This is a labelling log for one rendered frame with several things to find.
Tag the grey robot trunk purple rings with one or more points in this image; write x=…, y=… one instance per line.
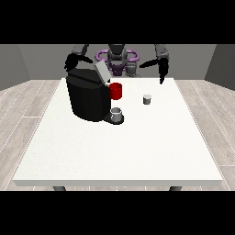
x=117, y=58

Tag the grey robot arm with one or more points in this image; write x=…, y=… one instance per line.
x=161, y=50
x=79, y=49

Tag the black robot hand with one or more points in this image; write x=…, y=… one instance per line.
x=72, y=62
x=162, y=68

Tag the pale grey machine lid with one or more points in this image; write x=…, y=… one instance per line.
x=102, y=71

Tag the small grey coffee pod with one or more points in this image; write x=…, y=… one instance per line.
x=147, y=99

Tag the black coffee machine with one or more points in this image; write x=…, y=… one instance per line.
x=87, y=96

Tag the red pod holder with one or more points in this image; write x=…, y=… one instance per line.
x=116, y=91

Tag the small grey cup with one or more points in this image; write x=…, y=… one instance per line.
x=116, y=114

